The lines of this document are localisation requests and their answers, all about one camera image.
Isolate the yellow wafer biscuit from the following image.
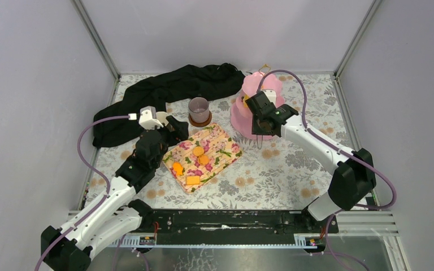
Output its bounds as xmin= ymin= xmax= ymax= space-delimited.
xmin=242 ymin=95 xmax=249 ymax=108

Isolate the floral serving tray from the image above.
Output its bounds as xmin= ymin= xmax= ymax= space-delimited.
xmin=162 ymin=123 xmax=243 ymax=194

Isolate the round orange cookie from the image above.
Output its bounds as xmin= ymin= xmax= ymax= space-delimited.
xmin=192 ymin=146 xmax=205 ymax=157

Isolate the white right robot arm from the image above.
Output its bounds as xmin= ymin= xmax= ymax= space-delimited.
xmin=244 ymin=91 xmax=376 ymax=233

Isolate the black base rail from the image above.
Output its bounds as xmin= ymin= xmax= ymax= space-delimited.
xmin=132 ymin=209 xmax=339 ymax=246

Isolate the small orange cookie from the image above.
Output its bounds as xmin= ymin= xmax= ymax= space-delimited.
xmin=198 ymin=155 xmax=210 ymax=165

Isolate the orange square cracker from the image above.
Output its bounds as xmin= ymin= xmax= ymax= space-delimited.
xmin=185 ymin=176 xmax=201 ymax=186

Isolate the black cloth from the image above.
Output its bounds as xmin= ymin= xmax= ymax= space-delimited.
xmin=93 ymin=63 xmax=245 ymax=148

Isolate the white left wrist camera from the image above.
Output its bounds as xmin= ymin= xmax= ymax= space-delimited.
xmin=128 ymin=106 xmax=164 ymax=130

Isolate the purple mug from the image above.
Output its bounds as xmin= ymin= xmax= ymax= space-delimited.
xmin=188 ymin=97 xmax=210 ymax=124

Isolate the pink three-tier cake stand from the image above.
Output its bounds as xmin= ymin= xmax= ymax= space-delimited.
xmin=231 ymin=70 xmax=285 ymax=140

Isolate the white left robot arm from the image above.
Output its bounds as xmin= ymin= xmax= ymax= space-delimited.
xmin=35 ymin=113 xmax=189 ymax=270

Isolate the orange fish-shaped cookie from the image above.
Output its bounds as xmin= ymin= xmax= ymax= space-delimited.
xmin=172 ymin=162 xmax=184 ymax=176

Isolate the white paper cup black base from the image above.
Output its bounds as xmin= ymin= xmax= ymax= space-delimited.
xmin=156 ymin=111 xmax=168 ymax=126

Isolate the floral tablecloth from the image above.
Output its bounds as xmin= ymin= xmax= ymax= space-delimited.
xmin=138 ymin=74 xmax=350 ymax=210

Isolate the brown round coaster right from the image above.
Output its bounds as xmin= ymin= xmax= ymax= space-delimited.
xmin=188 ymin=111 xmax=213 ymax=128

